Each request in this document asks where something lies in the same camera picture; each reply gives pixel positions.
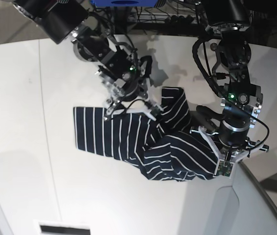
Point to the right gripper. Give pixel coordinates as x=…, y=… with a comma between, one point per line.
x=138, y=99

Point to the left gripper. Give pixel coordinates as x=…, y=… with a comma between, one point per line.
x=230, y=142

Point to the navy white striped t-shirt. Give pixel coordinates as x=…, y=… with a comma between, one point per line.
x=162, y=150

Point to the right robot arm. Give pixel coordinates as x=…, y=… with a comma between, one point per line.
x=125, y=75

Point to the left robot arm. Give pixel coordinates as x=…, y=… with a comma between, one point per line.
x=229, y=79

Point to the power strip with red light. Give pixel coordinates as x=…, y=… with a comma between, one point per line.
x=180, y=19

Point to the blue plastic bin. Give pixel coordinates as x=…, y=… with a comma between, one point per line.
x=124, y=3

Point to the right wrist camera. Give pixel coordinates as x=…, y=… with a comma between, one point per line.
x=156, y=111

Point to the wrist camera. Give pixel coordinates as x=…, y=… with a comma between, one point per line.
x=224, y=168
x=156, y=111

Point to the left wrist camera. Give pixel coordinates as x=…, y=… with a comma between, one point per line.
x=224, y=168

